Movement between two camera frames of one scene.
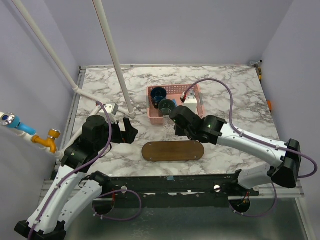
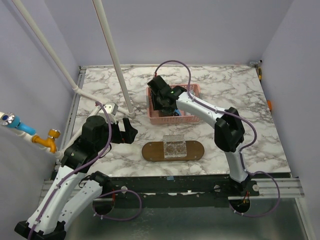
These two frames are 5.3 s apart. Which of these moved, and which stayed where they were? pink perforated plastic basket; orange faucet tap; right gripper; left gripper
Moved: right gripper
Stayed: pink perforated plastic basket; orange faucet tap; left gripper
